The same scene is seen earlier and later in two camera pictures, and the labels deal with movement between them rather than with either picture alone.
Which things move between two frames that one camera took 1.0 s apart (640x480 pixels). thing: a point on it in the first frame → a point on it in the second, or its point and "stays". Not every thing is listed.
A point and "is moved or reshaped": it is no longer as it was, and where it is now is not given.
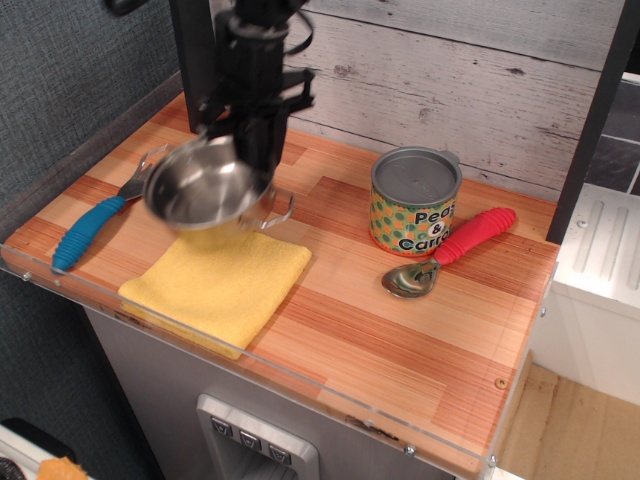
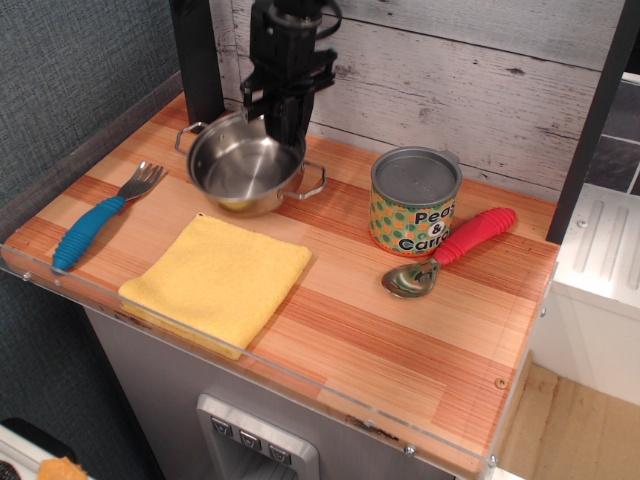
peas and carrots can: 414,192 stays
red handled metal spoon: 416,279 stays
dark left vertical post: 195,34 stays
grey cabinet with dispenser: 205,415 stays
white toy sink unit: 590,328 stays
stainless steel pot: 204,192 is moved or reshaped
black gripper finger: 255,142 → 284,120
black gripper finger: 276,138 → 304,110
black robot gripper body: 250,79 → 283,53
